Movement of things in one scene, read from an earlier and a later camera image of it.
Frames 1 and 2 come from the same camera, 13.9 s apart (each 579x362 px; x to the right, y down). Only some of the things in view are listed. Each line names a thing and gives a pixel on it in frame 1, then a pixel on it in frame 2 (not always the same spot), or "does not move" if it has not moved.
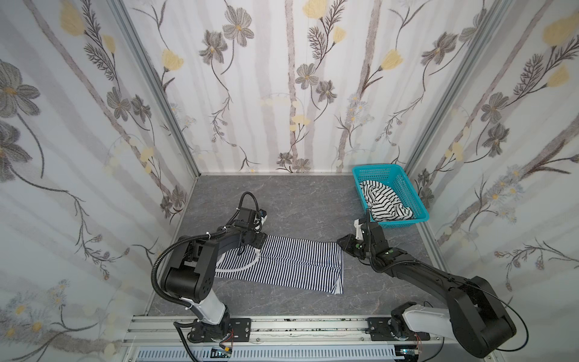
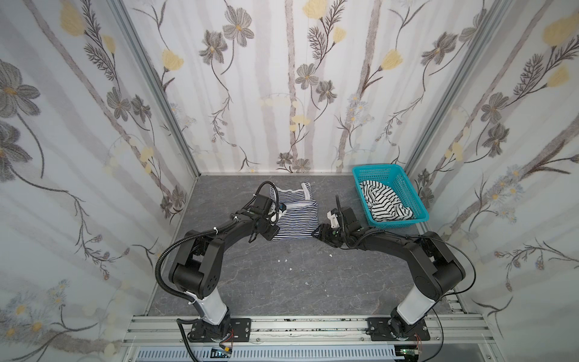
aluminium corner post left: x=123 y=11 does not move
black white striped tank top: x=383 y=203 does not move
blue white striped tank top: x=295 y=263 to x=301 y=215
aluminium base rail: x=151 y=329 does not move
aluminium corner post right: x=465 y=69 does not move
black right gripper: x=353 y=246 to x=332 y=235
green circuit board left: x=225 y=353 does not move
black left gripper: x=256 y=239 to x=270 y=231
